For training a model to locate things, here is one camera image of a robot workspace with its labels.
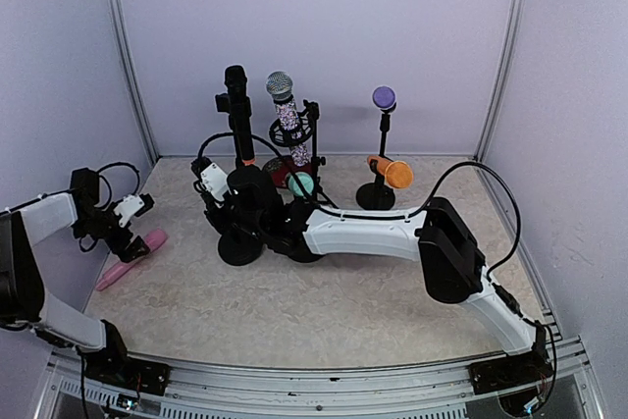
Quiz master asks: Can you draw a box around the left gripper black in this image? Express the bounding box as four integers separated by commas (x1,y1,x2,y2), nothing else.
73,201,151,262

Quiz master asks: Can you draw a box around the pink toy microphone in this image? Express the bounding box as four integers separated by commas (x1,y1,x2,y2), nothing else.
95,229,168,291

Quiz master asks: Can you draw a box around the black stand for teal mic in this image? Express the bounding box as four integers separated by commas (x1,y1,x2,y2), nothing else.
288,246,322,264

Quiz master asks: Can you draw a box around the teal toy microphone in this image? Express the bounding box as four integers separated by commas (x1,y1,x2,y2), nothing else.
286,172,315,198

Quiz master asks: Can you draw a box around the orange toy microphone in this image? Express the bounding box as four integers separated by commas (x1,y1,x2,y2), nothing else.
367,155,414,189

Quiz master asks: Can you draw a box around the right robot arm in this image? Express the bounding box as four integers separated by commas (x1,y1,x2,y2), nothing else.
193,157,556,384

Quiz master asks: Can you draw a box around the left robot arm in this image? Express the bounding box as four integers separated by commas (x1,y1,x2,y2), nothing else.
1,168,154,385

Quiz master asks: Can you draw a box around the black tripod mic stand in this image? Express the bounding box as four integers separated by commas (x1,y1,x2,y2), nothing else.
269,100,337,208

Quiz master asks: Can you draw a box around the black microphone orange tip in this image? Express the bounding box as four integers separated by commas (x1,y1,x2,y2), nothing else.
225,65,255,166

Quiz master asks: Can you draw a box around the glitter silver-head microphone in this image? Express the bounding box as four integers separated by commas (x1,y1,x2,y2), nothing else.
266,71,310,167

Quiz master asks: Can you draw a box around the black stand under purple mic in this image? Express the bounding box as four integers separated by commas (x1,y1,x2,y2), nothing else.
354,109,396,211

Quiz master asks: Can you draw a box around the purple-head microphone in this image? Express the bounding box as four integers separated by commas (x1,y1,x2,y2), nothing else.
372,85,396,112

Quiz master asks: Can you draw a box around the red floral plate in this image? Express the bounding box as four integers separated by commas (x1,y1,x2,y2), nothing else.
262,155,293,189

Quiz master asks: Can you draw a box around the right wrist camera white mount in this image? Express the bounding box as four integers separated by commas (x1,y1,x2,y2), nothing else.
191,156,229,204

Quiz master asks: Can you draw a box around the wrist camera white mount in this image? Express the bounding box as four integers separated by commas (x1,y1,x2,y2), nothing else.
191,156,229,204
113,193,154,228

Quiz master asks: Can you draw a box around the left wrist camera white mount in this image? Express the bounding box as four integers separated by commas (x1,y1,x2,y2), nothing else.
113,193,154,228

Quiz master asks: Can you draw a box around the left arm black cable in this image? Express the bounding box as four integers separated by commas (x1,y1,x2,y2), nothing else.
95,160,144,209

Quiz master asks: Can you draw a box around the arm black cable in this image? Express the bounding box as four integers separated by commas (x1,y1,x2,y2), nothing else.
95,160,144,209
195,131,560,391

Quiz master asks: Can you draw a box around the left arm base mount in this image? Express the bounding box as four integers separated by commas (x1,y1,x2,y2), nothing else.
84,354,171,396

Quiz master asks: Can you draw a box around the aluminium front rail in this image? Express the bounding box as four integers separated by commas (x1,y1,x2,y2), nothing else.
33,335,604,419

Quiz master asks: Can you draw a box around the aluminium frame post left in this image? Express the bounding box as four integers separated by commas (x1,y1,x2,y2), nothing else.
107,0,160,166

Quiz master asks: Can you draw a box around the aluminium frame post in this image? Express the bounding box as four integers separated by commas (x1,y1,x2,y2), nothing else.
474,0,525,162
107,0,160,166

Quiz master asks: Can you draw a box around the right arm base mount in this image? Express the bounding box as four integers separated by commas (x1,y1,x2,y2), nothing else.
468,351,553,394

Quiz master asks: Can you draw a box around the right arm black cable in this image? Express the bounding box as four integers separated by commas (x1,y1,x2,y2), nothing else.
195,131,560,391

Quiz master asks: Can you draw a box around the aluminium frame post right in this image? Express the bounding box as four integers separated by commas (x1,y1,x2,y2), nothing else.
474,0,525,162

